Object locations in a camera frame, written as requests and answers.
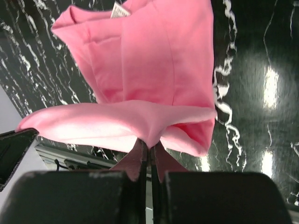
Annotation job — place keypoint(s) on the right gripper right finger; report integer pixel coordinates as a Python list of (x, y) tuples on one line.
[(185, 197)]

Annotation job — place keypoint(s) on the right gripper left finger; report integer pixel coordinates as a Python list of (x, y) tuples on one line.
[(115, 196)]

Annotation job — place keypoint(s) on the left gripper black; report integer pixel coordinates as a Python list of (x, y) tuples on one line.
[(13, 146)]

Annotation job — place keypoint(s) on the pink t shirt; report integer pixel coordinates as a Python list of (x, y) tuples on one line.
[(151, 74)]

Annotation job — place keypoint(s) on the aluminium rail front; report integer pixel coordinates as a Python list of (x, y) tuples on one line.
[(62, 159)]

